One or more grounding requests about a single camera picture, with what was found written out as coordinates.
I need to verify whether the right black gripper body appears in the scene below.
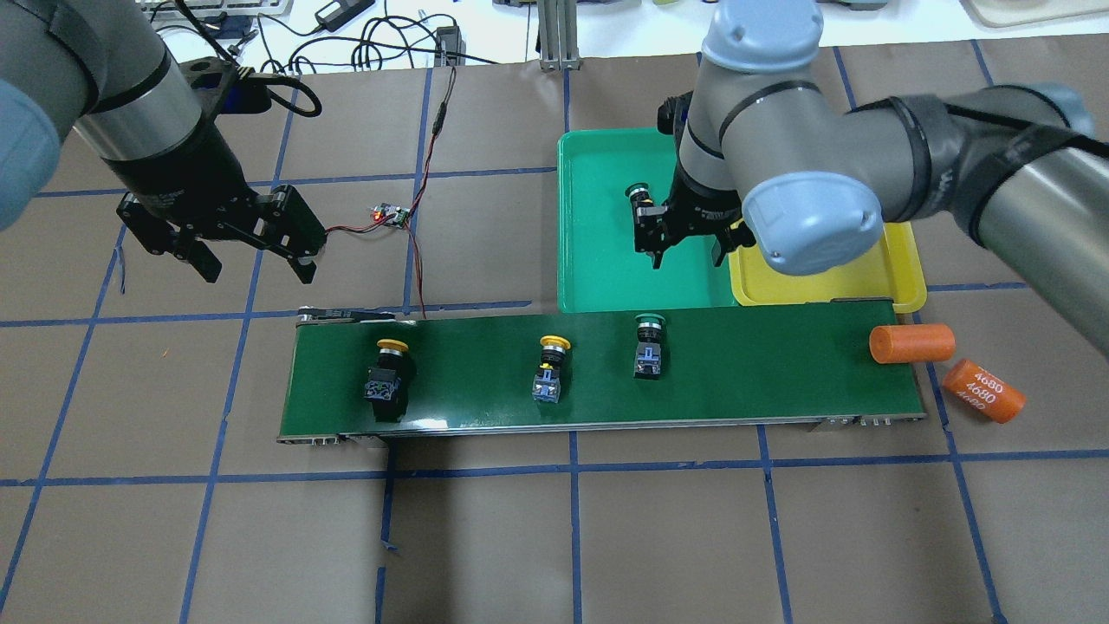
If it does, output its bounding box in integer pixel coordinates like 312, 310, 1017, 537
632, 165, 746, 256

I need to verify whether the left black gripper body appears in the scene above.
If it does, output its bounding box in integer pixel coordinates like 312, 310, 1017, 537
115, 130, 328, 263

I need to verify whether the green push button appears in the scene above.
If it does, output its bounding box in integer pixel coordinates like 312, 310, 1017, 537
625, 182, 657, 228
633, 313, 667, 380

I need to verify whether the yellow push button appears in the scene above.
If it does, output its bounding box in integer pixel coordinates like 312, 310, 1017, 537
531, 335, 572, 403
363, 337, 413, 422

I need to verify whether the plain orange cylinder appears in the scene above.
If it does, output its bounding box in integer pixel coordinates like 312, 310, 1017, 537
868, 323, 957, 364

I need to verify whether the orange cylinder printed 4680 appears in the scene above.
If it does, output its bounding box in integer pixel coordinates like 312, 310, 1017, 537
940, 359, 1027, 424

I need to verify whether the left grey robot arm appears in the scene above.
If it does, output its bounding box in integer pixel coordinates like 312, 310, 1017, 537
1, 1, 328, 283

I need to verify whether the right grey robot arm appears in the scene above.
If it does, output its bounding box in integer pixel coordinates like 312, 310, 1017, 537
625, 1, 1108, 352

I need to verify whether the green plastic tray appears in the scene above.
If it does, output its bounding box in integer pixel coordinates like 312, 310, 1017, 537
557, 127, 737, 313

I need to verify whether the small green circuit board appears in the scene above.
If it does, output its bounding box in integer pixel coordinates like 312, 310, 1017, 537
372, 203, 413, 231

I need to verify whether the yellow plastic tray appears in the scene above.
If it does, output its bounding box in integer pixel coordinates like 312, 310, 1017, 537
728, 224, 927, 315

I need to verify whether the green conveyor belt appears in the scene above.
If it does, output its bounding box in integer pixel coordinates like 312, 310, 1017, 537
277, 301, 925, 444

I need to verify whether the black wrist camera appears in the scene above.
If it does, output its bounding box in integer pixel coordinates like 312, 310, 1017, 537
179, 57, 273, 120

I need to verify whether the red black power cable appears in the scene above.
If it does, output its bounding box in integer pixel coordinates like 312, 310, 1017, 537
321, 65, 460, 320

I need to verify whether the aluminium frame post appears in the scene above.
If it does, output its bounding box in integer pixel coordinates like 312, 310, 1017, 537
537, 0, 581, 74

